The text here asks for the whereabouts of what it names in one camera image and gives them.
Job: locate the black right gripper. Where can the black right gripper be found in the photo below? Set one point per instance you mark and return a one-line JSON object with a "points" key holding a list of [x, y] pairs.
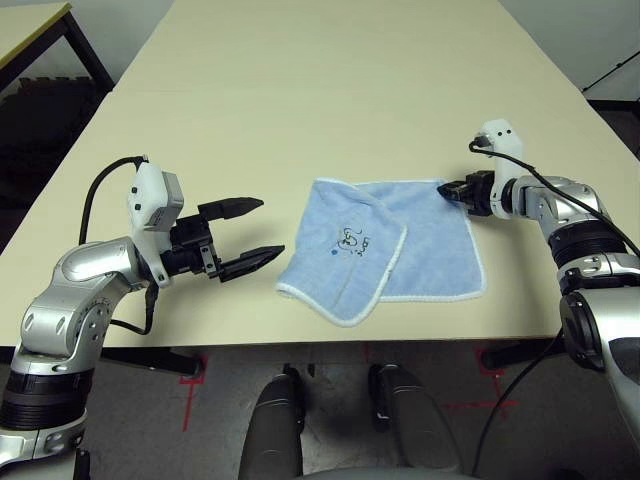
{"points": [[480, 195]]}

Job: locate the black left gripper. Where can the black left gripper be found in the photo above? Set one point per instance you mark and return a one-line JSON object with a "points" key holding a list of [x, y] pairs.
{"points": [[190, 245]]}

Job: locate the light blue towel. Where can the light blue towel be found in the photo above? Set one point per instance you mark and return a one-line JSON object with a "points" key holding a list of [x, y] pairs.
{"points": [[425, 250]]}

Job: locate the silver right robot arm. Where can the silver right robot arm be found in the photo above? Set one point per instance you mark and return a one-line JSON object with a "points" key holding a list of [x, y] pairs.
{"points": [[575, 200]]}

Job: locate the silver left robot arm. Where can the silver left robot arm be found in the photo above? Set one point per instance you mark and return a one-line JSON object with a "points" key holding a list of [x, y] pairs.
{"points": [[75, 280]]}

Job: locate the black table base foot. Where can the black table base foot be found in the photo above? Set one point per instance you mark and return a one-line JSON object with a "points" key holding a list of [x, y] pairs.
{"points": [[150, 361], [520, 352]]}

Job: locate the red floor tape mark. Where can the red floor tape mark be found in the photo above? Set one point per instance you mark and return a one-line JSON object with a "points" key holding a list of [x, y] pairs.
{"points": [[187, 400]]}

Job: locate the grey robot left leg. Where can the grey robot left leg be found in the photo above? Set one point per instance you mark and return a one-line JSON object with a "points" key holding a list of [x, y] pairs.
{"points": [[272, 430]]}

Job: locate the grey robot leg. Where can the grey robot leg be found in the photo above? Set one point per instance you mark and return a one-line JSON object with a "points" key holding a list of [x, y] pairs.
{"points": [[272, 430], [415, 425]]}

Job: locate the black tripod stand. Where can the black tripod stand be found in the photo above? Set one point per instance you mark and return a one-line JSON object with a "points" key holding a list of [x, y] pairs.
{"points": [[612, 69]]}

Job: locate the red floor tape cross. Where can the red floor tape cross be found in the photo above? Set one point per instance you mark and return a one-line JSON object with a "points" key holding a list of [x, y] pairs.
{"points": [[495, 387]]}

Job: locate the black foam floor mat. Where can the black foam floor mat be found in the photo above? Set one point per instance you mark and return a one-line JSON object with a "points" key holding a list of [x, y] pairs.
{"points": [[40, 130]]}

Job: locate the grey robot right leg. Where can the grey robot right leg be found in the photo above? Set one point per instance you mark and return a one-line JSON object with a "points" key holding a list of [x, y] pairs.
{"points": [[415, 425]]}

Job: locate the black framed side table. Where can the black framed side table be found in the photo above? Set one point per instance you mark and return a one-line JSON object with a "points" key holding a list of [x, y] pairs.
{"points": [[35, 30]]}

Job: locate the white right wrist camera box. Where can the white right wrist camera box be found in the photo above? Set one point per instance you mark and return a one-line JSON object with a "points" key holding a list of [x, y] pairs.
{"points": [[507, 150]]}

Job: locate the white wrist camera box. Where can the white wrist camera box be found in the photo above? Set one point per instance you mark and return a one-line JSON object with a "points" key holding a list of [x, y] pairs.
{"points": [[507, 150], [147, 195]]}

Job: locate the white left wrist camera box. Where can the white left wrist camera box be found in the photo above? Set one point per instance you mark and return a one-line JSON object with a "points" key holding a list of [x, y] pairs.
{"points": [[147, 195]]}

